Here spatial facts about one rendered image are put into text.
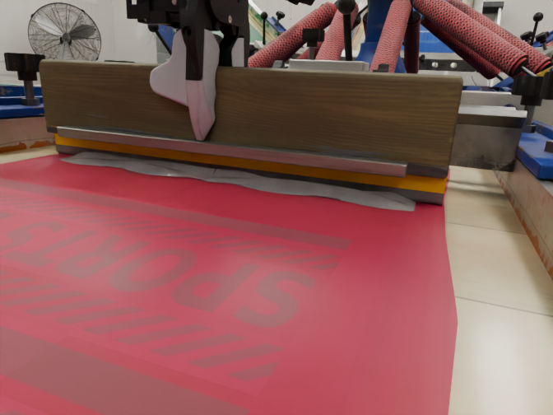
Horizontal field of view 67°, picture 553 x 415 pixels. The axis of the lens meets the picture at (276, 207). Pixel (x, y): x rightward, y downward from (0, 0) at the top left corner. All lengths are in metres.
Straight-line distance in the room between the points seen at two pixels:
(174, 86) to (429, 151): 0.22
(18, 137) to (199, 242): 0.36
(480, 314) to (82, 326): 0.16
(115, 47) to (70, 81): 5.57
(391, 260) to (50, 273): 0.17
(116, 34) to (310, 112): 5.73
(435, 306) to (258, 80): 0.24
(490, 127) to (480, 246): 0.15
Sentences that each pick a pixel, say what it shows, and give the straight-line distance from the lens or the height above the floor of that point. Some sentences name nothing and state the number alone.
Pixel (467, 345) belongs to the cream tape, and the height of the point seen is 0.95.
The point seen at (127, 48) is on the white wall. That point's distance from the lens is 5.94.
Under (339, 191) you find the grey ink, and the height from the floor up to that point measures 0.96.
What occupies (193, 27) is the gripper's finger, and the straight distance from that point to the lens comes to 0.36.
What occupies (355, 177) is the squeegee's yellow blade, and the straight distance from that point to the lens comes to 0.36.
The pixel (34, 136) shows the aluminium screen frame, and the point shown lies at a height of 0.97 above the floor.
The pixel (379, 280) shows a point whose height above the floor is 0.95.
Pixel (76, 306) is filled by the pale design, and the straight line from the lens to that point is 0.19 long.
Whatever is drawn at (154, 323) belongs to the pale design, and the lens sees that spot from 0.17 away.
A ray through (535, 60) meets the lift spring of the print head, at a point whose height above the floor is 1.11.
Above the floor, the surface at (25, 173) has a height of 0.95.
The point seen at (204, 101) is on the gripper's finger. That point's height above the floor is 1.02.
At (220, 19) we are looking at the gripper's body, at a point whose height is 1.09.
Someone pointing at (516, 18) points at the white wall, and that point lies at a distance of 4.62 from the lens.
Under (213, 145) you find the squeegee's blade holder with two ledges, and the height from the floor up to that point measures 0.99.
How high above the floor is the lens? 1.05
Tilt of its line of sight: 17 degrees down
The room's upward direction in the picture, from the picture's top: 3 degrees clockwise
